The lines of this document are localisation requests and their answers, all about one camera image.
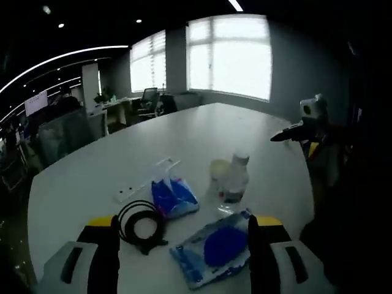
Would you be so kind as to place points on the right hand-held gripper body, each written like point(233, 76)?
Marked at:
point(317, 116)

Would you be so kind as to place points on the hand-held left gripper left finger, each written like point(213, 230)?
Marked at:
point(92, 245)

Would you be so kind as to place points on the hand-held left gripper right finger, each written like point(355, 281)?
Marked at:
point(269, 245)

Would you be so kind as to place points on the blue brush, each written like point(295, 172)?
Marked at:
point(214, 248)

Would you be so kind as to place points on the white power strip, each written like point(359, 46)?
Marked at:
point(127, 191)

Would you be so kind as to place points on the clear plastic bottle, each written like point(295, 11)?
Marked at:
point(234, 180)

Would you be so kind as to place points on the clear cup with cream lid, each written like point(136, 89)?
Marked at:
point(219, 174)

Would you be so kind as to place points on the blue tissue packet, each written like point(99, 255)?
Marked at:
point(174, 194)

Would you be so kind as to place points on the grey office partition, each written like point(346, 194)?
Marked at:
point(64, 134)

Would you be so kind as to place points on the white table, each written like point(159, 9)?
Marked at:
point(171, 153)

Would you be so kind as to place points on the dark office chair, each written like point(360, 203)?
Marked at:
point(168, 102)

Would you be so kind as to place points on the wooden office desk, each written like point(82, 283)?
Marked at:
point(118, 111)

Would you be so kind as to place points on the black office chair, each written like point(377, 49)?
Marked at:
point(148, 102)

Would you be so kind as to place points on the green potted plant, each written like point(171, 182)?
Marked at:
point(102, 96)

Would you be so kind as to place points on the white whiteboard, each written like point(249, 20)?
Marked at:
point(36, 104)

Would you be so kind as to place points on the white pillar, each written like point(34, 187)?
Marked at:
point(91, 88)

